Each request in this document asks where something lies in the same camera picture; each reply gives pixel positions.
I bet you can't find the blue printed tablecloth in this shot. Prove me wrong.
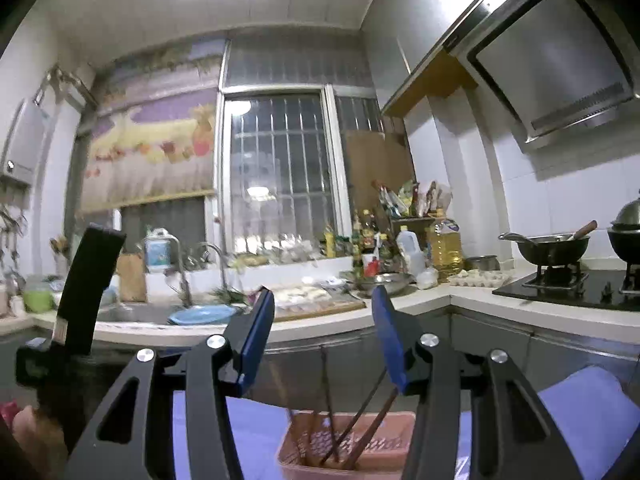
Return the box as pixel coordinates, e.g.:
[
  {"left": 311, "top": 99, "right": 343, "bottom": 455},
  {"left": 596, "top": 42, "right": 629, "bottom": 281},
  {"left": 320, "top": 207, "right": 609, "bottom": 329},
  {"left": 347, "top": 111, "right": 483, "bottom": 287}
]
[{"left": 172, "top": 364, "right": 637, "bottom": 480}]

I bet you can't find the pile of white dumplings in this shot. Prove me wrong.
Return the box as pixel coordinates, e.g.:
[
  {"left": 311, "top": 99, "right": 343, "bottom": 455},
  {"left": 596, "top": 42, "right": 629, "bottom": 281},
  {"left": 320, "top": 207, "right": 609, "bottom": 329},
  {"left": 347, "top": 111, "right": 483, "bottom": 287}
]
[{"left": 270, "top": 282, "right": 335, "bottom": 309}]

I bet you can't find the reddish brown chopstick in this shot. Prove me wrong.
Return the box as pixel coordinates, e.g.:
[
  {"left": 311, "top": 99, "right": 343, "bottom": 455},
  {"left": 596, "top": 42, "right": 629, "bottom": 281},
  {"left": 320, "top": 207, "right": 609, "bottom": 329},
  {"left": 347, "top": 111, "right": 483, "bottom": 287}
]
[{"left": 344, "top": 391, "right": 398, "bottom": 467}]

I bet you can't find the white water heater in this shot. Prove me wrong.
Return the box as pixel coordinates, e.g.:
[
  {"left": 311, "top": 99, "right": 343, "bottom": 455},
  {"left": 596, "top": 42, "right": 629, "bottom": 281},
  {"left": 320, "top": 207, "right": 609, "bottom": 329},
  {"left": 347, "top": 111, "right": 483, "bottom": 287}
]
[{"left": 0, "top": 99, "right": 52, "bottom": 187}]

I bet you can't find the barred window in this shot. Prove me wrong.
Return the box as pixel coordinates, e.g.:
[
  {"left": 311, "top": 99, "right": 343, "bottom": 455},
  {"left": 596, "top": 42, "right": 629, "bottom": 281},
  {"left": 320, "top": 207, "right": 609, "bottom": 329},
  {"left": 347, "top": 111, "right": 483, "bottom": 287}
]
[{"left": 219, "top": 85, "right": 352, "bottom": 261}]

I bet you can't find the white plastic jug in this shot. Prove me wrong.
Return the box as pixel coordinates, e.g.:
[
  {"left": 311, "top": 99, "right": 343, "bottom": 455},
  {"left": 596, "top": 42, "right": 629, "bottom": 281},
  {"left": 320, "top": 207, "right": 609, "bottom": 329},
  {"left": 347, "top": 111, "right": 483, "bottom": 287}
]
[{"left": 396, "top": 226, "right": 426, "bottom": 277}]

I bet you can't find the thin black chopstick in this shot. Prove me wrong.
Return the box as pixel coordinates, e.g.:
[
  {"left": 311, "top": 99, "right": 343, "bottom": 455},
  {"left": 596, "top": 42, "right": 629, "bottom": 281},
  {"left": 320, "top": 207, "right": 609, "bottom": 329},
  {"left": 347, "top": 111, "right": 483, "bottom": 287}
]
[{"left": 321, "top": 369, "right": 391, "bottom": 465}]

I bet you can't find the row of sauce bottles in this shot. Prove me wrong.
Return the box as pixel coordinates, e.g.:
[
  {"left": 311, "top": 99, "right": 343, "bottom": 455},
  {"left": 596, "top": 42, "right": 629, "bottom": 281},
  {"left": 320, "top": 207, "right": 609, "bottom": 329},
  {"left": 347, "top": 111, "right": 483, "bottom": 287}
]
[{"left": 350, "top": 209, "right": 397, "bottom": 277}]

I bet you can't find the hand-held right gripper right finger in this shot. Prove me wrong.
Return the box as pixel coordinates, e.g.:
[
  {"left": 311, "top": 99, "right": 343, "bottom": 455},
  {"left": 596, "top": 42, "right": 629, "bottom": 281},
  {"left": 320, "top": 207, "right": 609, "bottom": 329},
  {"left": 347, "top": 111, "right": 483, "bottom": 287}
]
[{"left": 371, "top": 285, "right": 583, "bottom": 480}]

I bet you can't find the steel pot with lid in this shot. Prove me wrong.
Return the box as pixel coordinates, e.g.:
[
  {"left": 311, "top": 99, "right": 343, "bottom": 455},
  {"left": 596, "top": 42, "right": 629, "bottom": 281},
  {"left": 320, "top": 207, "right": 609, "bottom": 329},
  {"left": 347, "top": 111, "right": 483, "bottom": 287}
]
[{"left": 607, "top": 189, "right": 640, "bottom": 264}]

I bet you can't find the brown board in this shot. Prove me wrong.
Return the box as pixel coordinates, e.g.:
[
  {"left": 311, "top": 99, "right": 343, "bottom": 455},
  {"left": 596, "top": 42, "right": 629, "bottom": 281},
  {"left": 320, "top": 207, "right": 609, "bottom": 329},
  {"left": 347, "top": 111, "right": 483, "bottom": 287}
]
[{"left": 117, "top": 252, "right": 149, "bottom": 304}]

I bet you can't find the curved steel faucet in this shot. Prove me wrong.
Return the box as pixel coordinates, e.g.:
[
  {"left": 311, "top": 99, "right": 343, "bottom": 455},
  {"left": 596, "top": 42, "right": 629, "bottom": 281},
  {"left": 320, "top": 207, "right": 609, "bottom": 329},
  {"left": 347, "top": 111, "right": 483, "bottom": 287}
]
[{"left": 196, "top": 242, "right": 229, "bottom": 306}]

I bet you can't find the wooden cutting board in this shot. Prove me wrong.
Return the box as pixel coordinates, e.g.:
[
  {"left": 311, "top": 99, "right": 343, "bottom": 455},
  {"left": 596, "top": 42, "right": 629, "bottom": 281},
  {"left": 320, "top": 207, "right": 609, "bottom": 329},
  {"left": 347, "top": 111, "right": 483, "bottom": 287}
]
[{"left": 272, "top": 296, "right": 367, "bottom": 322}]

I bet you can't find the wall cabinet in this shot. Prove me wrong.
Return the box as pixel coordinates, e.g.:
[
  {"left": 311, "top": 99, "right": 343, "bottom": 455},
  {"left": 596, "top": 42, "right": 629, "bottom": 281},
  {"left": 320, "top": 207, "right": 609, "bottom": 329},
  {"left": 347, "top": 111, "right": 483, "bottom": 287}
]
[{"left": 361, "top": 0, "right": 566, "bottom": 119}]

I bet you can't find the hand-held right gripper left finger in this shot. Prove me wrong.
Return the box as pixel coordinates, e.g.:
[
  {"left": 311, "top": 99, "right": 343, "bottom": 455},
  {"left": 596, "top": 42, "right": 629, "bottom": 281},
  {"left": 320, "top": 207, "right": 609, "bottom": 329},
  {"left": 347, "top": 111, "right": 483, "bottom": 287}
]
[{"left": 65, "top": 286, "right": 277, "bottom": 480}]

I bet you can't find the small steel pot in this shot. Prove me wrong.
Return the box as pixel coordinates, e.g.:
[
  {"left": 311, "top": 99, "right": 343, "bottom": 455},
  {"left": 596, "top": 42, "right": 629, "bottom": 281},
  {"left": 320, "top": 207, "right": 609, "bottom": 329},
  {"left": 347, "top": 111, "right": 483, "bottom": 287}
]
[{"left": 464, "top": 255, "right": 501, "bottom": 272}]

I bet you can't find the steel mixing bowl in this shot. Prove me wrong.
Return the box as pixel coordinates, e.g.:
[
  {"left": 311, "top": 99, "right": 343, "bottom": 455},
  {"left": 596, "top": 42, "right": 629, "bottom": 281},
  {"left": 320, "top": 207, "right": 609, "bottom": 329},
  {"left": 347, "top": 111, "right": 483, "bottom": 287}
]
[{"left": 356, "top": 272, "right": 416, "bottom": 297}]

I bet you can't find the dark brown chopstick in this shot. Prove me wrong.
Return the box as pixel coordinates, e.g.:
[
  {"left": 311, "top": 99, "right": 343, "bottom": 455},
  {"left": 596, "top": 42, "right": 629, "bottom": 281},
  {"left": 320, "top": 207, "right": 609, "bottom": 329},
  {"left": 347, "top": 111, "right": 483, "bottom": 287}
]
[{"left": 319, "top": 346, "right": 337, "bottom": 463}]

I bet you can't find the black gas stove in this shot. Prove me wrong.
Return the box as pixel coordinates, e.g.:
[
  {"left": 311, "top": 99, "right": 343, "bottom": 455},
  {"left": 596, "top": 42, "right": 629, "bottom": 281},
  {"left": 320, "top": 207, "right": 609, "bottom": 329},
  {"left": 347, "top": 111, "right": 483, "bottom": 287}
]
[{"left": 492, "top": 260, "right": 640, "bottom": 312}]

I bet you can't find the printed window blind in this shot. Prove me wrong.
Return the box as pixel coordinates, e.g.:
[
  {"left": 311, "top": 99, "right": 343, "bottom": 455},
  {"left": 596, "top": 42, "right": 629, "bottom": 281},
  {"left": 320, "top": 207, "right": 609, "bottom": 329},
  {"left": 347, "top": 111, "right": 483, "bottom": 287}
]
[{"left": 79, "top": 40, "right": 227, "bottom": 214}]

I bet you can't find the large cooking oil bottle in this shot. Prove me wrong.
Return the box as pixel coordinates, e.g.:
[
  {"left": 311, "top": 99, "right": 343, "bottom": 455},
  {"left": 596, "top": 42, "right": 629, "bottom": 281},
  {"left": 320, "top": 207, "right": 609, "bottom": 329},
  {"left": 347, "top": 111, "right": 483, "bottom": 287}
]
[{"left": 428, "top": 209, "right": 464, "bottom": 282}]

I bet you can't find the blue plastic basin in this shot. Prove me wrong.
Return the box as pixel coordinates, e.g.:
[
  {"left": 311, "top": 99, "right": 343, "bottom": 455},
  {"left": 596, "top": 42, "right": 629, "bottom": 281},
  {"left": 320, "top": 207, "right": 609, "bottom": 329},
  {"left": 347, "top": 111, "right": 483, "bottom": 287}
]
[{"left": 167, "top": 306, "right": 242, "bottom": 326}]

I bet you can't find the rack of seasoning packets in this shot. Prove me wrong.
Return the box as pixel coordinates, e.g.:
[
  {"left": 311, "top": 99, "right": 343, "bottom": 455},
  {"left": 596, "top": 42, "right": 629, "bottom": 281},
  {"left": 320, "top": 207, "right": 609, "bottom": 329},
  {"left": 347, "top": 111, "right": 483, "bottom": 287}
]
[{"left": 372, "top": 179, "right": 454, "bottom": 234}]

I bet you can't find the pink plastic basket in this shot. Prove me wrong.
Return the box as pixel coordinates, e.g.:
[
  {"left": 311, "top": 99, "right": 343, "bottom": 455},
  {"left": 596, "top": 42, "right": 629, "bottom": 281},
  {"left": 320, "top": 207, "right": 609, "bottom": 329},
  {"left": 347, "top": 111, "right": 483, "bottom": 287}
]
[{"left": 276, "top": 411, "right": 417, "bottom": 480}]

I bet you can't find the brown cardboard sheet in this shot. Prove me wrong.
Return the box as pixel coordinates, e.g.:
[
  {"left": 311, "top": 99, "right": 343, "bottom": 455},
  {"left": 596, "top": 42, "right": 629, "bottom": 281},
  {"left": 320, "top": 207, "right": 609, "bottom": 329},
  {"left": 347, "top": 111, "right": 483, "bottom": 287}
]
[{"left": 344, "top": 130, "right": 417, "bottom": 217}]

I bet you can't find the green plastic container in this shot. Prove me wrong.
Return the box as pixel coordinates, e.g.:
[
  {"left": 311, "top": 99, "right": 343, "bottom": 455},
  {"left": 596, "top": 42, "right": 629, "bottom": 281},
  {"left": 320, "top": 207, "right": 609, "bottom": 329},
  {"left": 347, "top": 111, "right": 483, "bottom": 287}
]
[{"left": 22, "top": 287, "right": 54, "bottom": 314}]

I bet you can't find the tray of eggs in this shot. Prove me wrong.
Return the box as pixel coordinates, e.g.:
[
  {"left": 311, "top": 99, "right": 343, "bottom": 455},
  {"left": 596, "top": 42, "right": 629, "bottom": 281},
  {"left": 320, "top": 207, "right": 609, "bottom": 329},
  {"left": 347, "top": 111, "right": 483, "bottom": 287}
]
[{"left": 447, "top": 269, "right": 512, "bottom": 289}]

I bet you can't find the steel range hood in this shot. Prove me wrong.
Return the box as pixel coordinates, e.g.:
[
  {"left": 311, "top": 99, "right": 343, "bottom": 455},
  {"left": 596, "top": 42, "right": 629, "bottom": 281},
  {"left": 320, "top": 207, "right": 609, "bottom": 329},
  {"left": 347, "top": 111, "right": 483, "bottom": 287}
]
[{"left": 444, "top": 0, "right": 640, "bottom": 155}]

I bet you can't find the utensil holder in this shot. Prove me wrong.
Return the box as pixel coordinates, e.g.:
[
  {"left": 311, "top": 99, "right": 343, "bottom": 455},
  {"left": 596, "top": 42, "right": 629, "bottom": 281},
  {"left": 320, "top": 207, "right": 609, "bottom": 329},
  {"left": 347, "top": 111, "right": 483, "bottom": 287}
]
[{"left": 49, "top": 235, "right": 72, "bottom": 282}]

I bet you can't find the black wok with wooden handle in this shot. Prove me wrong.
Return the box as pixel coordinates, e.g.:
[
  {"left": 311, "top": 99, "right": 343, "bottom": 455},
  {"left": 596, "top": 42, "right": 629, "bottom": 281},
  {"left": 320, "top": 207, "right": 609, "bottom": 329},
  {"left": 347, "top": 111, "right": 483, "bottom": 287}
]
[{"left": 498, "top": 220, "right": 599, "bottom": 267}]

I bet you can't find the person's left hand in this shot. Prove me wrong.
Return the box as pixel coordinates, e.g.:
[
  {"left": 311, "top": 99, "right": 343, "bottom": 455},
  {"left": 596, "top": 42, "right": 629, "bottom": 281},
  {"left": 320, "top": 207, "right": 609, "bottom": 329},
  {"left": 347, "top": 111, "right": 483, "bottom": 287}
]
[{"left": 0, "top": 400, "right": 69, "bottom": 480}]

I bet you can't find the tall steel faucet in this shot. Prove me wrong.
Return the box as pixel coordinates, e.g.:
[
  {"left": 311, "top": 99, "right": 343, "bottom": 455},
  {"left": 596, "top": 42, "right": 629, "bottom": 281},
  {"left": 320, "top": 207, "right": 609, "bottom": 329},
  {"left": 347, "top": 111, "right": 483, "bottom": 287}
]
[{"left": 142, "top": 236, "right": 194, "bottom": 309}]

